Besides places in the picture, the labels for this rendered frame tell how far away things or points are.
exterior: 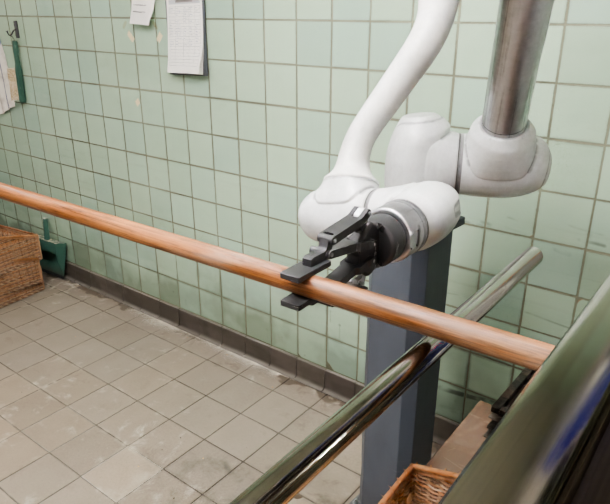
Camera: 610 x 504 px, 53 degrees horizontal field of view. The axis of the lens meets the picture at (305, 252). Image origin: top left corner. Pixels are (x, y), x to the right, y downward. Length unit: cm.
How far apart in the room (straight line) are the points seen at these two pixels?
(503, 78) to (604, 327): 121
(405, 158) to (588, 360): 137
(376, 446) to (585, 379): 177
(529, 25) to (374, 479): 136
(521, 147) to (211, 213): 162
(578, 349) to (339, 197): 89
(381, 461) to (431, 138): 98
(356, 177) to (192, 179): 179
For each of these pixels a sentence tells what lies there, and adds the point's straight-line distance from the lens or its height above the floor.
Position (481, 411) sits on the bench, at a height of 58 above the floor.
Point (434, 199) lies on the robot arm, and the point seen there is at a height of 124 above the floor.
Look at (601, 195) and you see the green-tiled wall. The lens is 189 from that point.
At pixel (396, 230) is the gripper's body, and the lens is 89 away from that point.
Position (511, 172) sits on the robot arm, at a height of 116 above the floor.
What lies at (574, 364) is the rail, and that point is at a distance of 17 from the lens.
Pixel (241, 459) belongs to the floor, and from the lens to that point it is 234.
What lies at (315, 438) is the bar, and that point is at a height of 118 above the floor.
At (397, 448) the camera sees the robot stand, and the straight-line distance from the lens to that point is 188.
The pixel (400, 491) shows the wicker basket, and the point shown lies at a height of 71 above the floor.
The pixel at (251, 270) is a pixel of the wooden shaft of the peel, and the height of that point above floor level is 120.
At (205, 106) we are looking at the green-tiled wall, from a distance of 265.
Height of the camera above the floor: 152
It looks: 22 degrees down
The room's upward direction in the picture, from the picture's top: straight up
